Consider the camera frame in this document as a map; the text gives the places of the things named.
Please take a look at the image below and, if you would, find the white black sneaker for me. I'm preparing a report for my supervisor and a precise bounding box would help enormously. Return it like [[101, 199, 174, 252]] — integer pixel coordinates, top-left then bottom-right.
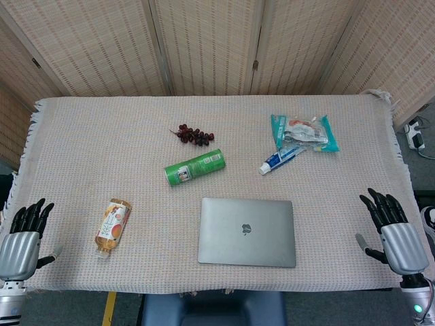
[[420, 206, 435, 242]]

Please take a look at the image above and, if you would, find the white power strip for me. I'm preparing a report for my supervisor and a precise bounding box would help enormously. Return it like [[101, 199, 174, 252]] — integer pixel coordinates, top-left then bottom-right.
[[403, 117, 426, 151]]

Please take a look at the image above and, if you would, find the silver laptop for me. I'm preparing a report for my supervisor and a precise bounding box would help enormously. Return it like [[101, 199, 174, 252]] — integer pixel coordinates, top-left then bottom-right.
[[197, 197, 297, 268]]

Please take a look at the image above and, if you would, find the beige woven tablecloth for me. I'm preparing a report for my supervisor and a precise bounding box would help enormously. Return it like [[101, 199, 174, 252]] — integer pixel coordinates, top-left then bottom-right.
[[6, 88, 417, 296]]

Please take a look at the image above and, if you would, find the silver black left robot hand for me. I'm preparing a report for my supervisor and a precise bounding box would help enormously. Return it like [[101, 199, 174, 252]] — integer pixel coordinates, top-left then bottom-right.
[[0, 198, 64, 281]]

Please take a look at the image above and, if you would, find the white blue toothpaste tube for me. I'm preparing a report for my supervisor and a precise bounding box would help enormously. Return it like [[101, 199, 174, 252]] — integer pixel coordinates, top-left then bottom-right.
[[258, 144, 307, 176]]

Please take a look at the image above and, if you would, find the orange juice bottle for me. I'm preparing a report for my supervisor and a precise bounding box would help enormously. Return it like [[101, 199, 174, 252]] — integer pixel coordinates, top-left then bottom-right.
[[94, 198, 133, 259]]

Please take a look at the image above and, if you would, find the green chips can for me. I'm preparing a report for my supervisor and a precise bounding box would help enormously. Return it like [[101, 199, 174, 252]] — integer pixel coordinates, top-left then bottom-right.
[[164, 148, 228, 187]]

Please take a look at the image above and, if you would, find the woven bamboo screen panel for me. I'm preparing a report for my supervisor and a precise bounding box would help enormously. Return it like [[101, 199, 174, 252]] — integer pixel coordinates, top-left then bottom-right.
[[0, 16, 65, 169], [0, 0, 174, 98], [319, 0, 435, 130], [149, 0, 273, 96], [251, 0, 368, 96]]

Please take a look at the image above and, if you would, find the dark red grape bunch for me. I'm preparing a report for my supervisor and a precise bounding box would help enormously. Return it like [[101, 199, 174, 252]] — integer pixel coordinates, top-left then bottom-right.
[[169, 124, 215, 147]]

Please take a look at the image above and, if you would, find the teal snack bag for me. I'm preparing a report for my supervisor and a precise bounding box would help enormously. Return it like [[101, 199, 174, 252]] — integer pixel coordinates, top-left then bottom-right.
[[271, 113, 341, 153]]

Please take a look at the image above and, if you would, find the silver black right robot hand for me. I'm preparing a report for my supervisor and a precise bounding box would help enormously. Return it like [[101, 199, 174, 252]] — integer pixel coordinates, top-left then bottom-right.
[[355, 187, 430, 276]]

